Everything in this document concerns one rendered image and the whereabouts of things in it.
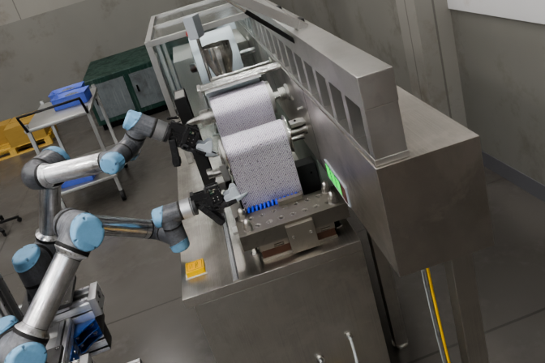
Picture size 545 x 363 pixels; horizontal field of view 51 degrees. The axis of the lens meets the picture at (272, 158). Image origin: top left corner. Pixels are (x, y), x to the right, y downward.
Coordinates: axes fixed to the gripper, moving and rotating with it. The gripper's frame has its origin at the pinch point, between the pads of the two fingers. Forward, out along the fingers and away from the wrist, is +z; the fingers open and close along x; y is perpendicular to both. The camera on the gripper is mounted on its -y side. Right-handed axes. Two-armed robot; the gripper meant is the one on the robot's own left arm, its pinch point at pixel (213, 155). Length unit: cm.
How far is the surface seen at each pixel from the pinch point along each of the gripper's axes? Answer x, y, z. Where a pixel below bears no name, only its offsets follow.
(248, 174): -8.4, 0.0, 13.4
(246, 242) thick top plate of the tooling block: -28.0, -17.9, 17.3
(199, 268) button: -21.2, -36.5, 7.2
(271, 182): -8.4, -0.1, 22.9
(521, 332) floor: -10, -28, 163
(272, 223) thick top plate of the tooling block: -25.3, -8.9, 24.0
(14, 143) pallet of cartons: 578, -257, -144
